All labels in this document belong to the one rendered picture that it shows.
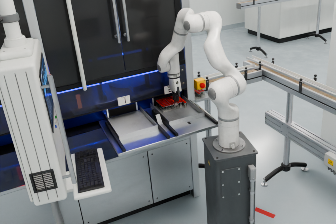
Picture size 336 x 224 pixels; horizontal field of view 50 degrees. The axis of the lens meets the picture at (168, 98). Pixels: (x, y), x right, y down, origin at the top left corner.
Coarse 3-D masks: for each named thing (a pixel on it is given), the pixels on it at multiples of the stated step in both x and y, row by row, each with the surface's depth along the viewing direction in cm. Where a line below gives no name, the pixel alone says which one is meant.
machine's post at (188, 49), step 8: (184, 0) 238; (184, 48) 251; (184, 56) 254; (192, 56) 255; (192, 64) 257; (192, 72) 260; (192, 80) 262; (192, 88) 264; (192, 96) 267; (192, 136) 280; (192, 144) 283; (192, 152) 285; (192, 160) 288; (192, 168) 291; (192, 176) 295; (192, 192) 303
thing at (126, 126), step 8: (136, 112) 258; (144, 112) 252; (112, 120) 250; (120, 120) 249; (128, 120) 248; (136, 120) 247; (144, 120) 246; (152, 120) 239; (112, 128) 237; (120, 128) 239; (128, 128) 238; (136, 128) 237; (144, 128) 229; (152, 128) 231; (120, 136) 224; (128, 136) 226
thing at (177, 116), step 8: (184, 96) 269; (192, 104) 258; (160, 112) 255; (168, 112) 254; (176, 112) 253; (184, 112) 252; (192, 112) 251; (200, 112) 249; (168, 120) 236; (176, 120) 237; (184, 120) 239
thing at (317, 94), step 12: (252, 60) 316; (264, 60) 310; (264, 72) 300; (276, 72) 294; (288, 72) 286; (276, 84) 289; (288, 84) 275; (300, 84) 262; (312, 84) 257; (300, 96) 266; (312, 96) 255; (324, 96) 246; (324, 108) 247
